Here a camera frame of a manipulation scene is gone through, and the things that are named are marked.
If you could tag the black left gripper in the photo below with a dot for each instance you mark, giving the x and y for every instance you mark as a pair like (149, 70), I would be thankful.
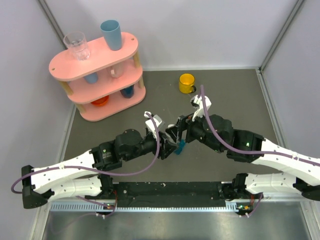
(167, 147)

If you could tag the orange plastic bowl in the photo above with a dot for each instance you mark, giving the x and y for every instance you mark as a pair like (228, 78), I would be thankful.
(100, 102)

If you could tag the pink three-tier wooden shelf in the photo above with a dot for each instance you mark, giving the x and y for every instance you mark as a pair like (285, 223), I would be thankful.
(70, 72)

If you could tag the dark blue faceted cup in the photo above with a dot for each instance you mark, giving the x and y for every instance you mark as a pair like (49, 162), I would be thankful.
(128, 92)

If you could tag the light blue plastic tumbler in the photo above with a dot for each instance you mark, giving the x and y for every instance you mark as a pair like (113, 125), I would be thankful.
(112, 34)

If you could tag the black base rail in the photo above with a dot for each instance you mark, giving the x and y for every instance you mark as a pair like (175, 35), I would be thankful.
(173, 194)

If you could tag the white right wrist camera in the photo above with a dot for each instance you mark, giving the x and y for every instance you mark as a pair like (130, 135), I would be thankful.
(198, 104)

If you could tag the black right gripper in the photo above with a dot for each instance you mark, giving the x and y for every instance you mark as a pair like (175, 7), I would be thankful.
(184, 123)

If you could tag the yellow mug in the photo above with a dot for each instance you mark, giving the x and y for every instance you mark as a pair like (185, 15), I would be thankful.
(187, 83)

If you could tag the small light blue cup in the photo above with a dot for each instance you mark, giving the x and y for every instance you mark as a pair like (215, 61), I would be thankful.
(91, 78)

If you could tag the clear drinking glass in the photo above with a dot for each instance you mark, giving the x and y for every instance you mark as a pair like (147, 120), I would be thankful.
(77, 44)

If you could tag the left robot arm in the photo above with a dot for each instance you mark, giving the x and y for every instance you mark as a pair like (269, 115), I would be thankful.
(89, 174)

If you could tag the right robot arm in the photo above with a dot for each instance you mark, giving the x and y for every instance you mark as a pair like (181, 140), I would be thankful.
(298, 173)

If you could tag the teal pill organizer box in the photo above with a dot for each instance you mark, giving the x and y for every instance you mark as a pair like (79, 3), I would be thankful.
(180, 147)

